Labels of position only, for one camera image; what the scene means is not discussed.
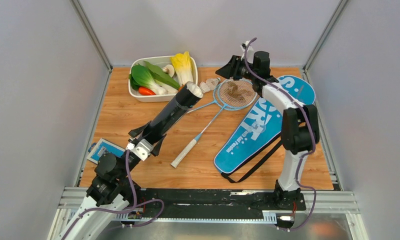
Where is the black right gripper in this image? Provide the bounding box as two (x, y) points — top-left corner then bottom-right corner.
(215, 54), (258, 81)

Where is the white shuttlecock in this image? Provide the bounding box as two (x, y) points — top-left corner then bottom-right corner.
(199, 82), (211, 94)
(185, 81), (204, 99)
(205, 77), (221, 91)

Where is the black shuttlecock tube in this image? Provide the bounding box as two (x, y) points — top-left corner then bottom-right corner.
(151, 84), (202, 133)

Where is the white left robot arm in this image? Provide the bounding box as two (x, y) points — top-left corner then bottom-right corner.
(56, 122), (170, 240)

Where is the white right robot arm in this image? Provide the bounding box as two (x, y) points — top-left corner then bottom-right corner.
(213, 51), (320, 209)

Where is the blue racket upper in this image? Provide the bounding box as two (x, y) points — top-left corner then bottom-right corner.
(188, 79), (258, 113)

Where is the blue racket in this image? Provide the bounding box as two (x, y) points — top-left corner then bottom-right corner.
(188, 79), (258, 113)
(170, 73), (259, 169)

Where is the blue racket lower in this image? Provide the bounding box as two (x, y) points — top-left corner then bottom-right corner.
(170, 73), (259, 169)

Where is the blue book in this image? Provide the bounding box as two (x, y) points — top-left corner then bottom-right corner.
(86, 138), (125, 164)

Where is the red pepper toy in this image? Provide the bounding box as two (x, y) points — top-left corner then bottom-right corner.
(137, 86), (156, 96)

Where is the yellow cabbage toy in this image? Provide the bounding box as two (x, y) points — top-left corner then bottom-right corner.
(170, 51), (194, 87)

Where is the green bok choy toy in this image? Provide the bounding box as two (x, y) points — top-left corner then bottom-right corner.
(129, 64), (168, 95)

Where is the green leaf vegetable toy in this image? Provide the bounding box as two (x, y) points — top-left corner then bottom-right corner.
(144, 61), (180, 90)

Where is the blue racket bag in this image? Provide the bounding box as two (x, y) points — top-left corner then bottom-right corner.
(213, 74), (317, 184)

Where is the beige mushroom toy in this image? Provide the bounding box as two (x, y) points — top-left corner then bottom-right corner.
(162, 64), (175, 78)

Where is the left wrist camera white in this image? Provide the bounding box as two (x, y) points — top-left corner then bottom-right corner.
(125, 139), (154, 161)

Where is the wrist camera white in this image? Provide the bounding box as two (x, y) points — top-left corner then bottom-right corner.
(240, 40), (255, 59)
(125, 139), (154, 161)

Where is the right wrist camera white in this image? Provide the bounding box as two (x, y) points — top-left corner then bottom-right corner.
(240, 40), (255, 59)

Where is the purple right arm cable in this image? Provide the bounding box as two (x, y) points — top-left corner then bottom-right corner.
(243, 37), (317, 232)

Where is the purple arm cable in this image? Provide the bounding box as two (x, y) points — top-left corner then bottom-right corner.
(243, 37), (317, 232)
(60, 150), (165, 240)

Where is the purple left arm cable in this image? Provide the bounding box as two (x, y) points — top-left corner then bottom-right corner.
(60, 150), (165, 240)

